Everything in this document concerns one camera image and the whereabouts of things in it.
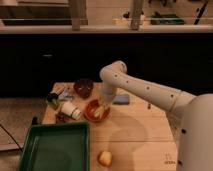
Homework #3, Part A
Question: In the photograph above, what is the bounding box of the green plastic tray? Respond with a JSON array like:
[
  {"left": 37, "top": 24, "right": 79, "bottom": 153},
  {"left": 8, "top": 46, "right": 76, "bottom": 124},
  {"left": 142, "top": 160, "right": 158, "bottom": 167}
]
[{"left": 17, "top": 122, "right": 90, "bottom": 171}]

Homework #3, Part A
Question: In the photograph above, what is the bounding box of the dark maroon bowl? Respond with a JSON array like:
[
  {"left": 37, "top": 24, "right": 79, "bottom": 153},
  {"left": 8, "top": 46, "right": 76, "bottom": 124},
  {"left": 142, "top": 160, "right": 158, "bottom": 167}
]
[{"left": 73, "top": 79, "right": 94, "bottom": 99}]

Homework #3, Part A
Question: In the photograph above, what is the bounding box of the silver blue packet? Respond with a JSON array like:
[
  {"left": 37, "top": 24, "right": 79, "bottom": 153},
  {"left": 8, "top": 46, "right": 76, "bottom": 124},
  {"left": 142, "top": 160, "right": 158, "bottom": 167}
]
[{"left": 58, "top": 89, "right": 74, "bottom": 101}]

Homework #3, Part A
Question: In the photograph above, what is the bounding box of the yellow banana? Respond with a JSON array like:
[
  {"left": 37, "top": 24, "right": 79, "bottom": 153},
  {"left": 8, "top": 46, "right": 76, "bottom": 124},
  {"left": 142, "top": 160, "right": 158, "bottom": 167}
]
[{"left": 94, "top": 106, "right": 104, "bottom": 118}]

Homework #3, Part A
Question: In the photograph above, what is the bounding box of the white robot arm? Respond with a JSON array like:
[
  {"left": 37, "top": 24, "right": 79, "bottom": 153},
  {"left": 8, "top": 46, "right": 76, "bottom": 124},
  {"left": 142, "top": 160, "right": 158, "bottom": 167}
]
[{"left": 100, "top": 61, "right": 213, "bottom": 171}]

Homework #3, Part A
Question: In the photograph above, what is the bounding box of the yellow apple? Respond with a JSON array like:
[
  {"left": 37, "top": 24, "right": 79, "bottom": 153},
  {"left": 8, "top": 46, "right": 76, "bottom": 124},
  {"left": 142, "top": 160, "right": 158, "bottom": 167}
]
[{"left": 97, "top": 151, "right": 112, "bottom": 167}]

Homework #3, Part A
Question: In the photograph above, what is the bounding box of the dark brown object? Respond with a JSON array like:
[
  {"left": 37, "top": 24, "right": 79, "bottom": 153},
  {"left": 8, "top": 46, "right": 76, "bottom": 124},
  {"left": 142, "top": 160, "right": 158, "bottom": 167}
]
[{"left": 55, "top": 113, "right": 71, "bottom": 123}]

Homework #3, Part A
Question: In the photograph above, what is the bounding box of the white cup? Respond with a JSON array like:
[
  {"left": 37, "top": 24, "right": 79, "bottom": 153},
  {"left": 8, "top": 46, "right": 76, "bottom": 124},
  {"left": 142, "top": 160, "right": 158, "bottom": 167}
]
[{"left": 61, "top": 101, "right": 81, "bottom": 120}]

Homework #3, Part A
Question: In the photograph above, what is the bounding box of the black cable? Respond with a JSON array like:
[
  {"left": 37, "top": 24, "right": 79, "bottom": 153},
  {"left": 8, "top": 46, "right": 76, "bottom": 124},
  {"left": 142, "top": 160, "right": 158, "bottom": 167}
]
[{"left": 0, "top": 123, "right": 24, "bottom": 155}]

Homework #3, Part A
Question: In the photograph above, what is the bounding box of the blue sponge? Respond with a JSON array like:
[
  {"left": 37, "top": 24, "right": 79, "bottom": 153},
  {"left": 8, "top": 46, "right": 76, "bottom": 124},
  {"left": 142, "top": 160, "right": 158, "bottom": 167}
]
[{"left": 113, "top": 94, "right": 130, "bottom": 105}]

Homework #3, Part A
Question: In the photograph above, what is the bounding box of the red bowl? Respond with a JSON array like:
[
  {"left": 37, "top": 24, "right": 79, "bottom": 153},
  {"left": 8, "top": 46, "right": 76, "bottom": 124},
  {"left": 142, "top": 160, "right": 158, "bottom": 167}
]
[{"left": 84, "top": 99, "right": 110, "bottom": 122}]

